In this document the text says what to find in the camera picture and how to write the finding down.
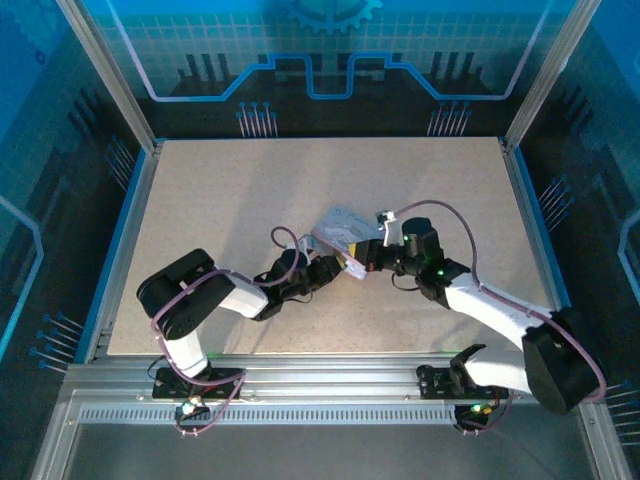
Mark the pastel cartoon print tin box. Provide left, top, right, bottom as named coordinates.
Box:
left=310, top=203, right=389, bottom=282

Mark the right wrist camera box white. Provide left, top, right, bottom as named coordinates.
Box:
left=373, top=209, right=402, bottom=249

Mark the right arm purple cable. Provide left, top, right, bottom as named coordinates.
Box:
left=392, top=199, right=609, bottom=436

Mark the aluminium front mounting rail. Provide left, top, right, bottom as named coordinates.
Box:
left=63, top=351, right=604, bottom=404

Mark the aluminium table side rail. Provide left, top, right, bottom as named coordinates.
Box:
left=499, top=138, right=577, bottom=362
left=83, top=141, right=164, bottom=364

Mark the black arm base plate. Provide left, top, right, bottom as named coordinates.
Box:
left=416, top=363, right=511, bottom=401
left=151, top=366, right=247, bottom=401

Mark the slotted grey cable duct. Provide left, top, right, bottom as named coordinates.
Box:
left=78, top=407, right=587, bottom=426

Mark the aluminium frame post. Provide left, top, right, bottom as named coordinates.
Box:
left=55, top=0, right=165, bottom=154
left=501, top=0, right=603, bottom=151

